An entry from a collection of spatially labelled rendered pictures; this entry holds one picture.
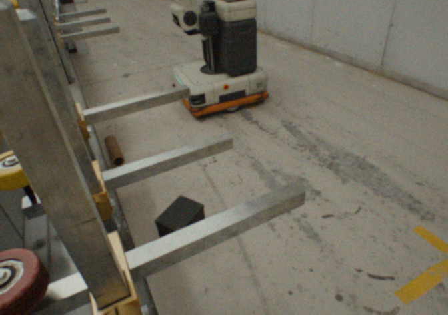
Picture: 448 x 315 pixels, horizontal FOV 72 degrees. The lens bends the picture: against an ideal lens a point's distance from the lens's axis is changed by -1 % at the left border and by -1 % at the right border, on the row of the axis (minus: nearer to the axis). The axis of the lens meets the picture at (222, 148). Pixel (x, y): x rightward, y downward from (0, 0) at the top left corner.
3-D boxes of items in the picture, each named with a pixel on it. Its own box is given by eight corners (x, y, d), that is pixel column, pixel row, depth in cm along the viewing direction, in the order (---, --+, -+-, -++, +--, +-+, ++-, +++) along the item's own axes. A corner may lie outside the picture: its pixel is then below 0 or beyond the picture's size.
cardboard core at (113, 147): (114, 133, 221) (123, 154, 199) (117, 142, 226) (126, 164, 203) (103, 136, 218) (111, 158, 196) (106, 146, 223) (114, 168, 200)
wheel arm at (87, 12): (106, 13, 205) (105, 6, 202) (107, 14, 202) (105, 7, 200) (35, 24, 190) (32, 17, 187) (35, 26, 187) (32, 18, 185)
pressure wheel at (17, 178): (11, 228, 54) (-22, 178, 48) (17, 200, 61) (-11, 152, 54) (59, 214, 57) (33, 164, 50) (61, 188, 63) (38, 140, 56)
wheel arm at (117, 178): (227, 144, 75) (226, 130, 73) (234, 152, 73) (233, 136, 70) (30, 212, 60) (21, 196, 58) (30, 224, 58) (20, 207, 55)
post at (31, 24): (121, 238, 69) (34, 6, 42) (125, 250, 66) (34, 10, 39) (105, 245, 68) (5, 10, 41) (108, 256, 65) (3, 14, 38)
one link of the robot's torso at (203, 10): (207, 33, 249) (203, 0, 235) (220, 41, 227) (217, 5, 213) (174, 38, 242) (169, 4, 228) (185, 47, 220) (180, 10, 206)
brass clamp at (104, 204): (106, 177, 68) (100, 158, 65) (119, 217, 58) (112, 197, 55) (77, 187, 66) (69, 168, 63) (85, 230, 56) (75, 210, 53)
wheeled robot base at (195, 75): (238, 76, 308) (237, 50, 293) (270, 100, 258) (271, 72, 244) (172, 90, 288) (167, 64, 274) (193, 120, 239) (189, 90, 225)
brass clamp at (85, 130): (87, 118, 85) (81, 101, 82) (94, 140, 75) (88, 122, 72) (63, 124, 83) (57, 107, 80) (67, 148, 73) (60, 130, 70)
